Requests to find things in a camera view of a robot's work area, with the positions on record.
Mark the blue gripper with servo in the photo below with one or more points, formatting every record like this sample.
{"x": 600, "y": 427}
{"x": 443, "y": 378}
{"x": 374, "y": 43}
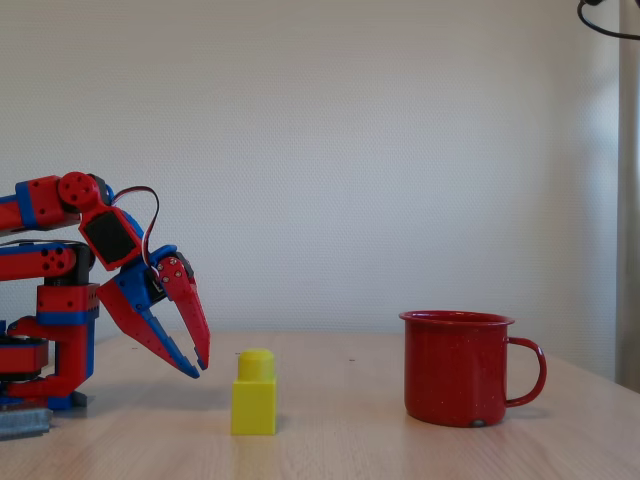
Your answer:
{"x": 136, "y": 281}

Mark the yellow toy building block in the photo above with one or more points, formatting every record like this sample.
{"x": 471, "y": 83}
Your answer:
{"x": 254, "y": 405}

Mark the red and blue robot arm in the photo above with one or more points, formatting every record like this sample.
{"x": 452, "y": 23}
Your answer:
{"x": 50, "y": 202}

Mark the grey duct tape piece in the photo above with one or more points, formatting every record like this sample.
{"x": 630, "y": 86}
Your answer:
{"x": 25, "y": 422}

